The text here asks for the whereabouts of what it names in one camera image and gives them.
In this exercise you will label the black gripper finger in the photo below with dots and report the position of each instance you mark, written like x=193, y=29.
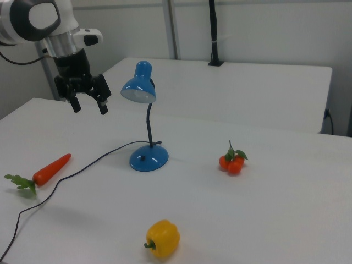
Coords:
x=75, y=104
x=103, y=107

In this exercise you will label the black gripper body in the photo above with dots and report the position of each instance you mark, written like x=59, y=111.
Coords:
x=72, y=70

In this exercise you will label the blue desk lamp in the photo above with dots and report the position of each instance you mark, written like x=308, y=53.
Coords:
x=148, y=160

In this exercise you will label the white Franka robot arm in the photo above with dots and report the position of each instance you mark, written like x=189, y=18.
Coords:
x=16, y=24

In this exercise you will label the orange toy carrot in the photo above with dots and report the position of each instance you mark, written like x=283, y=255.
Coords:
x=52, y=169

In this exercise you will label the black pole with clamp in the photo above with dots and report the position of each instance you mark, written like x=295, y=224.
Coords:
x=214, y=33

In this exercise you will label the toy orange cluster with leaves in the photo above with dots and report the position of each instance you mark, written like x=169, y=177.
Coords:
x=233, y=166

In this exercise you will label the yellow toy bell pepper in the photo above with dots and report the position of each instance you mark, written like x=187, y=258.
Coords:
x=163, y=237

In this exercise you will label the grey metal post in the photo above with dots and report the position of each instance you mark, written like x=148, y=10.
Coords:
x=49, y=74

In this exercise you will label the aluminium wall frame post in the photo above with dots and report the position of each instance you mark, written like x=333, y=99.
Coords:
x=171, y=27

